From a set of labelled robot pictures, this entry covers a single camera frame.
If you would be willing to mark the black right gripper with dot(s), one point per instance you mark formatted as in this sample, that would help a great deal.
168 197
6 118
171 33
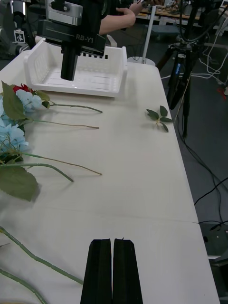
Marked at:
71 35

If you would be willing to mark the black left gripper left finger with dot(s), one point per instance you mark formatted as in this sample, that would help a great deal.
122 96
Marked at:
97 273

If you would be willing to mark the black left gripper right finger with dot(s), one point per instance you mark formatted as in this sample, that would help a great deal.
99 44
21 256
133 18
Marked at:
126 273

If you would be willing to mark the red rose with green stem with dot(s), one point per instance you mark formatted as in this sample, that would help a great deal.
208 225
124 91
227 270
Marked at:
22 88
35 257

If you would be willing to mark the pale blue flower green stem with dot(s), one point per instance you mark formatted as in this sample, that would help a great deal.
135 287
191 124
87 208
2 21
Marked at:
14 137

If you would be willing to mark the dark robot base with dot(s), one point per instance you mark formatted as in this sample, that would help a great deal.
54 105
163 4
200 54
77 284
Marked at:
216 242

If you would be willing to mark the white slotted plastic box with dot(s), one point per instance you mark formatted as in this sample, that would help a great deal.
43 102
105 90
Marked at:
95 80

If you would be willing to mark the person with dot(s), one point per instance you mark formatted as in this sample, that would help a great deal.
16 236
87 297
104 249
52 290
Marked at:
114 22

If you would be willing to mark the grey robot with marker tag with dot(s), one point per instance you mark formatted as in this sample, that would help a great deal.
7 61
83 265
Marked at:
9 40

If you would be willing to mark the artificial flower thick green stem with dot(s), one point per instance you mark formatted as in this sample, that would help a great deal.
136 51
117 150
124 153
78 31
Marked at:
16 183
21 282

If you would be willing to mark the white pole stand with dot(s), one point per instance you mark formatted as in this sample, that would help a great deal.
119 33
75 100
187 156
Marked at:
148 35

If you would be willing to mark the loose green leaf twig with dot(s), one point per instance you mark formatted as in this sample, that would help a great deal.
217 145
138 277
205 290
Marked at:
153 114

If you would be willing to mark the black tripod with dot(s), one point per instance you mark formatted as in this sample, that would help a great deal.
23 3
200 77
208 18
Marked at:
180 78

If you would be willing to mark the cluttered wooden desk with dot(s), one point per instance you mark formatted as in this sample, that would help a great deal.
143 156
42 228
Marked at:
171 13

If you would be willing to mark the pale grey right wrist camera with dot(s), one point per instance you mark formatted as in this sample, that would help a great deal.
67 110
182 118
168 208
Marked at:
64 13

